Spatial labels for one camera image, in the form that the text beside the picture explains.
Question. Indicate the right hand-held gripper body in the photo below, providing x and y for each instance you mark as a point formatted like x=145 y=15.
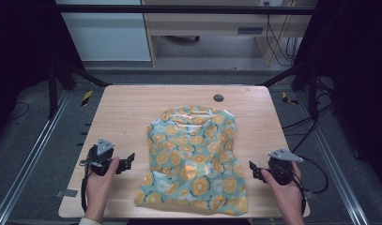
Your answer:
x=281 y=170

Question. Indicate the white cabinet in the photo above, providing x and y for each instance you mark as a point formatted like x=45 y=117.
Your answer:
x=107 y=37

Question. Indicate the white sleeve cuff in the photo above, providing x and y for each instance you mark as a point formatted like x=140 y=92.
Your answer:
x=89 y=222

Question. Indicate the person's right hand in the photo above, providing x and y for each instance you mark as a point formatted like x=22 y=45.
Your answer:
x=284 y=195

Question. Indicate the yellow tool on floor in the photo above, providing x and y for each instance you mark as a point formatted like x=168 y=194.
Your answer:
x=87 y=97
x=287 y=99

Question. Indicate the black horizontal frame bar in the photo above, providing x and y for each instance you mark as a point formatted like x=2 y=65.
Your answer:
x=179 y=9

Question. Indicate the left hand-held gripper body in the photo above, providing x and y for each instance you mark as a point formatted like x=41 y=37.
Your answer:
x=101 y=156

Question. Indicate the black metal frame stand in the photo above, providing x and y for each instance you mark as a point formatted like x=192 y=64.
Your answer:
x=53 y=93
x=313 y=93

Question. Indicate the yellow tool on floor left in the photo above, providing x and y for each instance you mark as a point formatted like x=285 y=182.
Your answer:
x=87 y=97

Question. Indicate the aluminium floor rail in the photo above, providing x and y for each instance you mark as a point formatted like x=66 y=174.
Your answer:
x=335 y=168
x=32 y=156

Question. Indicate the black curtain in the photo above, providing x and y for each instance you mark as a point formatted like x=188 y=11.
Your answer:
x=19 y=47
x=357 y=78

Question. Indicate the yellow tool on floor right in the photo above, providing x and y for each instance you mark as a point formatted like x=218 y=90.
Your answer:
x=287 y=99

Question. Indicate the green orange floral cloth bag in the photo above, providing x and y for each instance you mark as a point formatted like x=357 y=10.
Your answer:
x=191 y=156

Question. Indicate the person's left hand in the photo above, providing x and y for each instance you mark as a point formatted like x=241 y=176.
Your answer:
x=99 y=190

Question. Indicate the grey tape strip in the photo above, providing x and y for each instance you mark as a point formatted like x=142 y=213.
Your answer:
x=66 y=193
x=309 y=194

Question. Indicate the light wooden desk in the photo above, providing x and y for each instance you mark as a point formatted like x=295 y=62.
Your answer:
x=210 y=23

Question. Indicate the grey round table grommet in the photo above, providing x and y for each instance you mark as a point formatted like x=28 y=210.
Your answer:
x=218 y=98

